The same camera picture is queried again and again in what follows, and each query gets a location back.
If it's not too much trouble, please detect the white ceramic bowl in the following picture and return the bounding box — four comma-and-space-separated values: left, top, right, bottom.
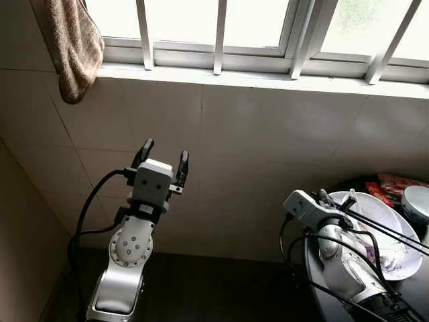
401, 185, 429, 225

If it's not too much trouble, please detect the white floral plate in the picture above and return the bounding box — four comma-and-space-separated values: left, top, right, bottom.
328, 191, 424, 281

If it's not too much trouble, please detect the white ceramic spoon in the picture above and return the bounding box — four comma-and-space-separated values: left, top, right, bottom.
345, 189, 376, 229

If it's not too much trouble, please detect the pink printed snack packet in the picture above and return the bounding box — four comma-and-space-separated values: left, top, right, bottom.
377, 173, 429, 199

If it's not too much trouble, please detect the white framed window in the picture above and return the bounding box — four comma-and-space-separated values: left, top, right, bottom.
84, 0, 429, 86

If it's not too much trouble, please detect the white window security bar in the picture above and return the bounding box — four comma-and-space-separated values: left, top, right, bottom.
213, 0, 229, 75
290, 0, 339, 80
136, 0, 154, 70
365, 0, 423, 85

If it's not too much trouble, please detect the brown hanging towel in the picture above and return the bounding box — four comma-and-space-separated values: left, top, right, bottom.
30, 0, 105, 105

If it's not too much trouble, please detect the loose-ended black right arm cable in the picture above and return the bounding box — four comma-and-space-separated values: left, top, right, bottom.
288, 230, 403, 303

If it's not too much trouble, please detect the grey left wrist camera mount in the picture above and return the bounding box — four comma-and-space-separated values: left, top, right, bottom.
129, 158, 174, 209

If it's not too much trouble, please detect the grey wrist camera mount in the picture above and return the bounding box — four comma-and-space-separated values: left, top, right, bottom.
129, 158, 174, 209
283, 190, 336, 232

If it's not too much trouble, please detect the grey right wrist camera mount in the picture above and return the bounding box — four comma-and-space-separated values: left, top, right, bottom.
283, 190, 336, 232

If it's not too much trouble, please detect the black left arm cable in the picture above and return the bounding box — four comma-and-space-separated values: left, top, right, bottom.
69, 169, 129, 319

